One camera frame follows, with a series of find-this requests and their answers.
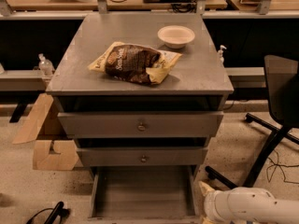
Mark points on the yellow foam padded gripper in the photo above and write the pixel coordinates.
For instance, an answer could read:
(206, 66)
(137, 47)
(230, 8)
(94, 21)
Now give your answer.
(212, 202)

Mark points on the grey drawer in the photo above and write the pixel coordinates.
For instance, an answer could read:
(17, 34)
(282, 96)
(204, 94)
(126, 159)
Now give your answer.
(144, 195)
(140, 124)
(137, 156)

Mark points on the cardboard box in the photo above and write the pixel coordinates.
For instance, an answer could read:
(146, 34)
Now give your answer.
(53, 151)

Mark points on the black chair base left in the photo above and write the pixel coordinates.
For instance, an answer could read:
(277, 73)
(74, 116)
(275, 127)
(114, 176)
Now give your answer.
(57, 212)

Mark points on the grey drawer cabinet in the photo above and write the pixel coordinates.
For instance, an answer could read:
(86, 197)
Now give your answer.
(141, 89)

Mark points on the brown yellow chip bag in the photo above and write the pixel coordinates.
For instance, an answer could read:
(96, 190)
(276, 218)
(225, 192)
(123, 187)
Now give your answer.
(135, 63)

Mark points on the clear plastic bottle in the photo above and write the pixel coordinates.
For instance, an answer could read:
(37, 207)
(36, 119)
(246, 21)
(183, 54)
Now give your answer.
(45, 65)

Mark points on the white paper bowl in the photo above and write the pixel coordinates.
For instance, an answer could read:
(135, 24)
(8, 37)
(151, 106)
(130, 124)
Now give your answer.
(175, 36)

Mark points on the grey top drawer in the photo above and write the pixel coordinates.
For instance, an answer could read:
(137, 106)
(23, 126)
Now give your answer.
(140, 124)

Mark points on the grey bottom drawer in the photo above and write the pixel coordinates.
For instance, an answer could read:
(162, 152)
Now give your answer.
(144, 195)

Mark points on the grey middle drawer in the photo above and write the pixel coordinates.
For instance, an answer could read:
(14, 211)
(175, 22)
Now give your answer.
(137, 156)

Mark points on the black office chair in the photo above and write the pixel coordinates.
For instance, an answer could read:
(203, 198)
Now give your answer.
(282, 82)

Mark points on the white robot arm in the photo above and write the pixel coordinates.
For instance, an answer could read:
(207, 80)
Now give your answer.
(249, 204)

